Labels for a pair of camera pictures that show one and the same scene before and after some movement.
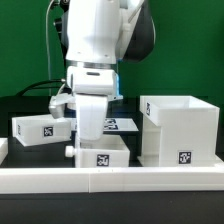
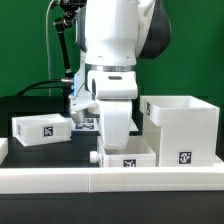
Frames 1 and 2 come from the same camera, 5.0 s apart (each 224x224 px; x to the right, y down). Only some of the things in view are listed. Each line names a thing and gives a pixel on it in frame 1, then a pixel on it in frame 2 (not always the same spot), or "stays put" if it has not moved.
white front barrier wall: x=101 y=180 stays put
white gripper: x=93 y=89 to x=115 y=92
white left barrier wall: x=4 y=149 stays put
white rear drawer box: x=30 y=130 stays put
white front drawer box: x=99 y=154 to x=138 y=153
